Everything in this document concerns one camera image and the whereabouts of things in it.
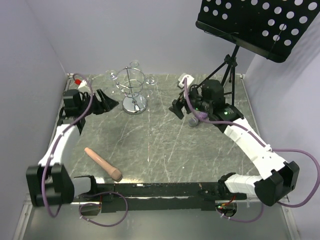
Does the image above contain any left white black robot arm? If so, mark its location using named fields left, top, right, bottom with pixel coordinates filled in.
left=26, top=89, right=119, bottom=207

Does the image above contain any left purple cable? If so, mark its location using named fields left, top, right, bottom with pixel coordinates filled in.
left=41, top=72, right=96, bottom=218

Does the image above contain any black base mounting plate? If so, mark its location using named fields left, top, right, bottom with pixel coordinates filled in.
left=67, top=181, right=248, bottom=214

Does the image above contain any purple cable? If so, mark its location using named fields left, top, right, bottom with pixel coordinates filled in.
left=41, top=72, right=96, bottom=218
left=182, top=78, right=316, bottom=208

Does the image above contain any clear wine glass back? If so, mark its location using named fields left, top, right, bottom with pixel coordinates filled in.
left=129, top=59, right=141, bottom=70

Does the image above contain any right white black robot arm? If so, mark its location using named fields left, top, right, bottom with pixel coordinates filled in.
left=169, top=78, right=300, bottom=207

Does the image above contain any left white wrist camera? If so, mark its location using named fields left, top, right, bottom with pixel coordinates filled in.
left=74, top=78, right=91, bottom=93

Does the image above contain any beige pink microphone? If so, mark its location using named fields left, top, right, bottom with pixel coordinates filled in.
left=84, top=147, right=123, bottom=182

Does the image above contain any purple glitter microphone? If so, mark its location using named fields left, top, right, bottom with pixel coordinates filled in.
left=188, top=112, right=208, bottom=128

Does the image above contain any chrome wine glass rack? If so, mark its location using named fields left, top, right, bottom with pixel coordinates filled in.
left=115, top=66, right=148, bottom=115

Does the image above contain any clear wine glass front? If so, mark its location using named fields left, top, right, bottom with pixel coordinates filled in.
left=146, top=89, right=154, bottom=99

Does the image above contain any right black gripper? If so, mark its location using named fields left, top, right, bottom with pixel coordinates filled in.
left=168, top=85, right=213, bottom=120

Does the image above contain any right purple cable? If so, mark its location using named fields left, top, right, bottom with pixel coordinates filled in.
left=182, top=78, right=316, bottom=208

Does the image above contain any clear wine glass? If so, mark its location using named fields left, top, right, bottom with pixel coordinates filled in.
left=129, top=59, right=141, bottom=70
left=145, top=74, right=158, bottom=86
left=104, top=70, right=118, bottom=81
left=146, top=89, right=154, bottom=99

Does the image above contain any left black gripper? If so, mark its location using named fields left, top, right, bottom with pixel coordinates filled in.
left=78, top=89, right=119, bottom=117

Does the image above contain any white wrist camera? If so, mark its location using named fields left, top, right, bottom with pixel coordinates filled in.
left=177, top=73, right=195, bottom=89
left=74, top=78, right=91, bottom=93

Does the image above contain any black perforated music stand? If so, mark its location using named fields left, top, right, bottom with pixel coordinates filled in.
left=195, top=0, right=320, bottom=101

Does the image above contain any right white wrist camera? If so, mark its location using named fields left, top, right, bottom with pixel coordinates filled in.
left=177, top=73, right=195, bottom=89

